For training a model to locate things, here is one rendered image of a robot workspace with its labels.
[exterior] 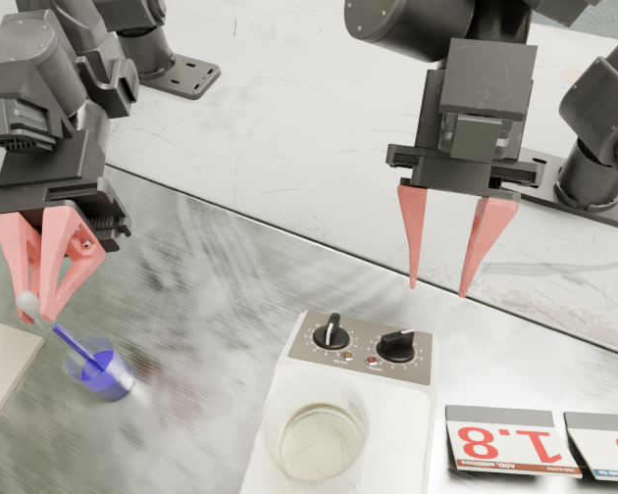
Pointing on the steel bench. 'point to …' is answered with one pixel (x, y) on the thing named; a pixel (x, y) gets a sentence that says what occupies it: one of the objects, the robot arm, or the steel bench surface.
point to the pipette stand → (3, 362)
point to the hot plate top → (391, 405)
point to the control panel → (367, 334)
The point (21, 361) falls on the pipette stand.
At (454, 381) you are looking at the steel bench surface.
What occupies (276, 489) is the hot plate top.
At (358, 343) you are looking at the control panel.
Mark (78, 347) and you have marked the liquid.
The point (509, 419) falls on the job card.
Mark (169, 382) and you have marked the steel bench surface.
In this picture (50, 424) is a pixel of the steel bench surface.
